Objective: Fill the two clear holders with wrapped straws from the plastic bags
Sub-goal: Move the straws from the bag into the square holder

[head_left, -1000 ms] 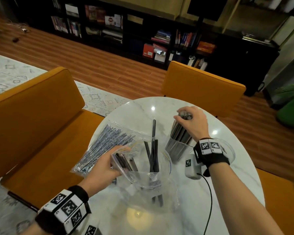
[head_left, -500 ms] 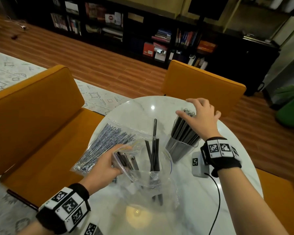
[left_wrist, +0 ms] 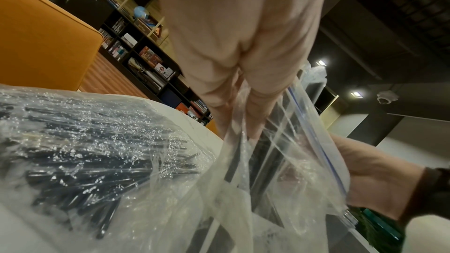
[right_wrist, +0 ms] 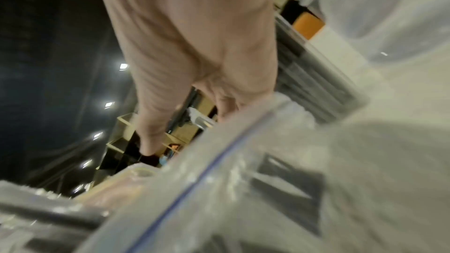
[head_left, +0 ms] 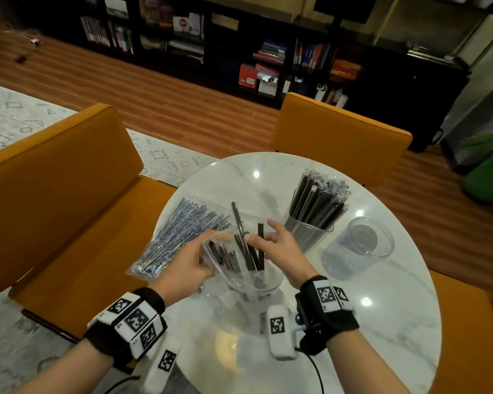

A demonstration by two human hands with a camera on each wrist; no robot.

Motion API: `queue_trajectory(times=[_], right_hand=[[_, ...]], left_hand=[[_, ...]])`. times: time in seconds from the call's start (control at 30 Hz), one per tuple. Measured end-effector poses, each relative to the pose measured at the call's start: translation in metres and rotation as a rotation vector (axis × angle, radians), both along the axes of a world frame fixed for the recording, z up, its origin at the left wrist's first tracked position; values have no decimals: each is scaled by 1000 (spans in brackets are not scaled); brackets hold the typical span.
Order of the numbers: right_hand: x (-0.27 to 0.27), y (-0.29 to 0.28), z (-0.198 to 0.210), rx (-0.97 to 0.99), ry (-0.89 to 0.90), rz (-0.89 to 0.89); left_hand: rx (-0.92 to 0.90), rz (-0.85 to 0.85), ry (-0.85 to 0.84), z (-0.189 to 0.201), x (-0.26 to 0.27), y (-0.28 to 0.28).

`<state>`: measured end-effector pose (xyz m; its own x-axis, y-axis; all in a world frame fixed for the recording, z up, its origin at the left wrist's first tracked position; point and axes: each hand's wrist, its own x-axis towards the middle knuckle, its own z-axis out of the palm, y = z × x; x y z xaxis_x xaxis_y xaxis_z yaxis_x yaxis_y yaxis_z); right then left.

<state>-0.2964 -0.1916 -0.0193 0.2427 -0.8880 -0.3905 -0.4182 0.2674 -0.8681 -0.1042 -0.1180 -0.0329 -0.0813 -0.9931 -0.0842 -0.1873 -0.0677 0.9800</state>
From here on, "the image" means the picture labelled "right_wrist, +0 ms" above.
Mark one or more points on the person's right hand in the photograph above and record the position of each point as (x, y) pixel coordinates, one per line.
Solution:
(197, 29)

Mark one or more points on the round clear plastic cup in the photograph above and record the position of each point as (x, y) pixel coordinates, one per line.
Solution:
(369, 10)

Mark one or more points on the clear zip bag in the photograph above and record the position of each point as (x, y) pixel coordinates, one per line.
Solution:
(351, 177)

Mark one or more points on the recessed ceiling lights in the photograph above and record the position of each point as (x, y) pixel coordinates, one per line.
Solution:
(123, 66)

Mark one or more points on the orange upholstered chair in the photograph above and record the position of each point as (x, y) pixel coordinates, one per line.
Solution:
(307, 25)

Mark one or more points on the blue globe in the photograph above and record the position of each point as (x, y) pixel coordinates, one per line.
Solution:
(163, 160)

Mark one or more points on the gold framed wall shelf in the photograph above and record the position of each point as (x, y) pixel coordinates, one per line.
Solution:
(123, 140)

